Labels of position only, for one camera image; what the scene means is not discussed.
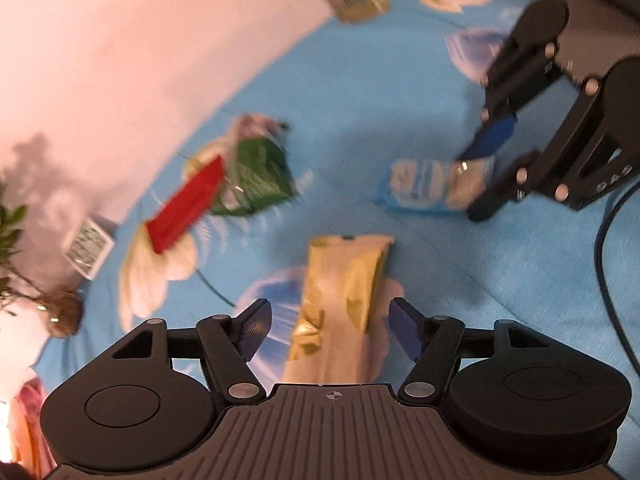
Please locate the green red clear snack bag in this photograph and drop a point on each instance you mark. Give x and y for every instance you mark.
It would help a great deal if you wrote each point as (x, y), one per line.
(247, 173)

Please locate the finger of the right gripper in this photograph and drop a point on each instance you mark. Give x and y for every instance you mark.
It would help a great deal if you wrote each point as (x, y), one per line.
(501, 189)
(490, 137)

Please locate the white digital clock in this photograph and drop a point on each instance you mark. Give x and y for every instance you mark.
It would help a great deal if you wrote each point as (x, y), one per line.
(87, 248)

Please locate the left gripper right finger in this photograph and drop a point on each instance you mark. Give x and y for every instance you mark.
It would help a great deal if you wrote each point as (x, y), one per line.
(432, 344)

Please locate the potted plant in glass vase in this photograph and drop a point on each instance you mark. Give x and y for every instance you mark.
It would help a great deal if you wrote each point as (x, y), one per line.
(52, 294)

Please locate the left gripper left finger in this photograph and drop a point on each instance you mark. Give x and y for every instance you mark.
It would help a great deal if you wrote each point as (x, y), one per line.
(228, 344)

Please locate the cream green snack packet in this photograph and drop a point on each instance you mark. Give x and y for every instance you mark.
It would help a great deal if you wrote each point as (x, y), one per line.
(339, 337)

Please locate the folded orange pink cloths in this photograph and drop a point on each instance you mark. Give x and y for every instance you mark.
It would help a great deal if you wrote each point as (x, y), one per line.
(28, 446)

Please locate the blue white snack packet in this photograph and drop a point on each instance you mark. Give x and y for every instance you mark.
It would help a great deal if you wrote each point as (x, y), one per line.
(429, 186)

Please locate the blue floral tablecloth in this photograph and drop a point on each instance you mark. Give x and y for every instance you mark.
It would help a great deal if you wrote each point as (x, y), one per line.
(547, 385)

